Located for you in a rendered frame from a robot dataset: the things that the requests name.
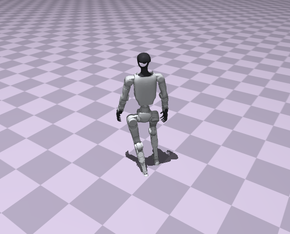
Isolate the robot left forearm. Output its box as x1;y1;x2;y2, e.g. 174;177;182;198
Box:
117;94;126;112

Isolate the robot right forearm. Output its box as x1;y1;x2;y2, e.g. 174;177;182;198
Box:
161;97;168;111

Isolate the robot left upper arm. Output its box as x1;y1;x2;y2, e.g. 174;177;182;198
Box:
122;76;134;101

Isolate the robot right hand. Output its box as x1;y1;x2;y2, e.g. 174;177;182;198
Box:
160;108;168;122

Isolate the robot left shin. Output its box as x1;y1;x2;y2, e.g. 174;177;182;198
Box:
134;143;147;174

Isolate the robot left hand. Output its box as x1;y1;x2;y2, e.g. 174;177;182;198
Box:
116;110;123;121

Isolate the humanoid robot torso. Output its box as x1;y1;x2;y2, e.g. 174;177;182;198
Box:
133;71;157;123

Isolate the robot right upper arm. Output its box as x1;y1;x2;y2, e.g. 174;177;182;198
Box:
155;73;167;99

